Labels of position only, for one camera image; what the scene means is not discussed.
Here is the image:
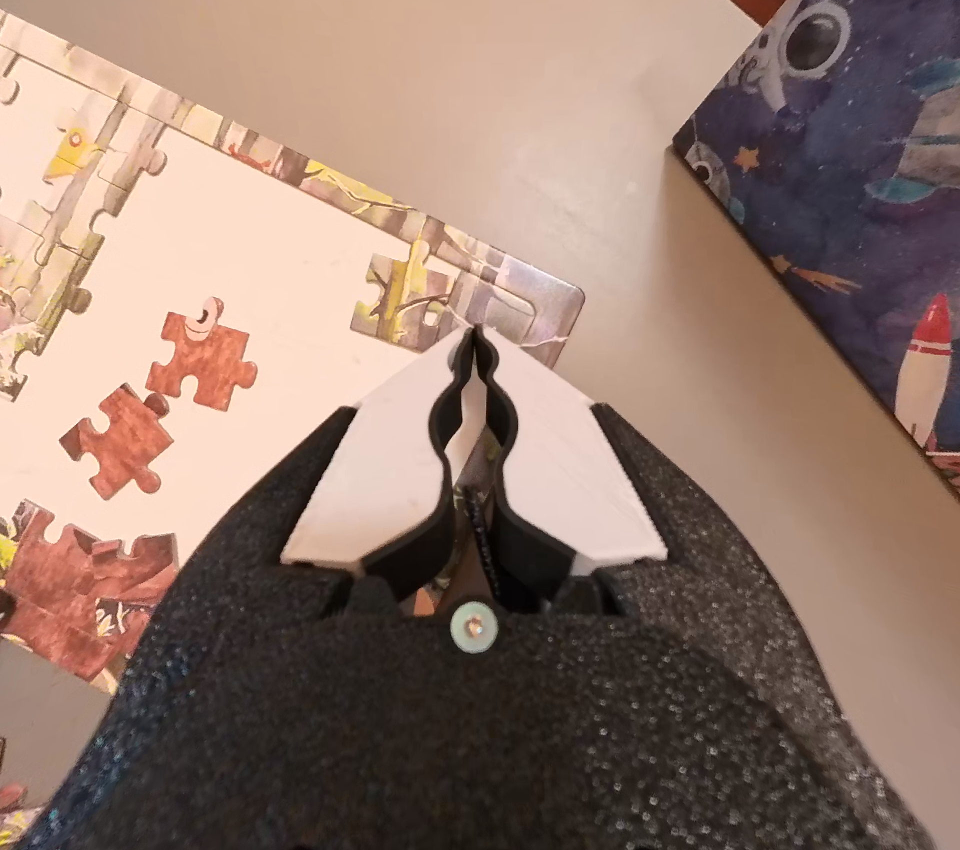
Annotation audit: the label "pile of puzzle pieces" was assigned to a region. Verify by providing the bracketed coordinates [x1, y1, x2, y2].
[0, 737, 46, 817]

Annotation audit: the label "lion puzzle tray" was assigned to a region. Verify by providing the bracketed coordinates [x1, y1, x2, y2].
[0, 10, 586, 697]

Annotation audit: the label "assembled brown trunk pieces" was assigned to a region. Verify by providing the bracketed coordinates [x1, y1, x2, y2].
[0, 501, 181, 682]

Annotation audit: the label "grey desk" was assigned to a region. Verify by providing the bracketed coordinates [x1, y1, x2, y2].
[0, 0, 960, 850]

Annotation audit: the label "brown puzzle piece pink mark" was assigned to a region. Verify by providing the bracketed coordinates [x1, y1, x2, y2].
[146, 297, 259, 410]

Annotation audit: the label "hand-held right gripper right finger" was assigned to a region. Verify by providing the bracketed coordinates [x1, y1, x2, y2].
[474, 327, 670, 579]

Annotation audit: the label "grey teal corner puzzle piece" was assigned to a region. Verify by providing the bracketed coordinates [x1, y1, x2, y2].
[446, 257, 586, 371]

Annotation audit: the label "reddish brown puzzle piece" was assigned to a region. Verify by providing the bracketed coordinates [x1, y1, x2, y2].
[60, 383, 175, 500]

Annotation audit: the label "assembled grey branch pieces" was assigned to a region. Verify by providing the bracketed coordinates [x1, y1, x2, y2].
[0, 62, 170, 281]

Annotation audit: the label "illustrated puzzle box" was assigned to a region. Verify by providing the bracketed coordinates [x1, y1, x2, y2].
[672, 0, 960, 498]

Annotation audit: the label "green and grey puzzle piece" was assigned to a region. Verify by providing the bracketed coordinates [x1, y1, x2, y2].
[350, 241, 456, 346]

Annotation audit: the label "white and green puzzle piece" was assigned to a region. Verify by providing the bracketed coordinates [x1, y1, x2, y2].
[0, 283, 93, 402]

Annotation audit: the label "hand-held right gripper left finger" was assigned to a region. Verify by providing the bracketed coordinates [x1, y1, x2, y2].
[279, 325, 481, 577]

